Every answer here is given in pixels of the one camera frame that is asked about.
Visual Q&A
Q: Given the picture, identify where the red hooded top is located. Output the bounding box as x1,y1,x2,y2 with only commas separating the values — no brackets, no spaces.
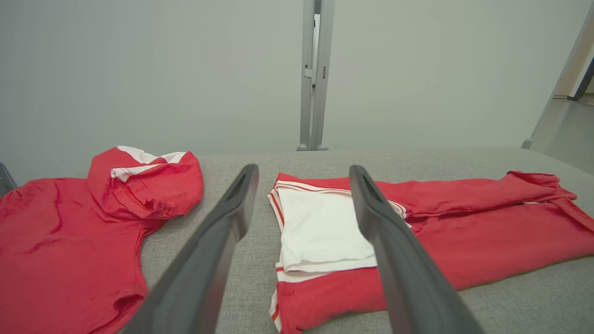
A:
0,146,205,334

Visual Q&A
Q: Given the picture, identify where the grey slanted partition post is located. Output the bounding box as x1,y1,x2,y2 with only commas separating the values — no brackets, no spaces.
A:
0,162,18,198
522,5,594,150

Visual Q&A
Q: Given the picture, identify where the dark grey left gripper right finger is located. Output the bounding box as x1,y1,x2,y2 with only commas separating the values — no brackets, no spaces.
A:
349,165,485,334

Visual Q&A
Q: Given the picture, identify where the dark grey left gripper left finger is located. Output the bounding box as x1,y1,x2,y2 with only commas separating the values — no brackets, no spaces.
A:
122,163,259,334

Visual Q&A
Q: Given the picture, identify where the dark blue slanted bar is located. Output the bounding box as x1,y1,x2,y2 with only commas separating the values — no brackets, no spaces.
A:
573,56,594,102

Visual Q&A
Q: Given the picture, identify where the red jacket with white trim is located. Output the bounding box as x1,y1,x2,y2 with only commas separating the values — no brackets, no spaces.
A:
268,170,594,334

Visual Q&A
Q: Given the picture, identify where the grey double partition post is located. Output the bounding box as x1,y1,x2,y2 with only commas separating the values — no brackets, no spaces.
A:
297,0,336,152

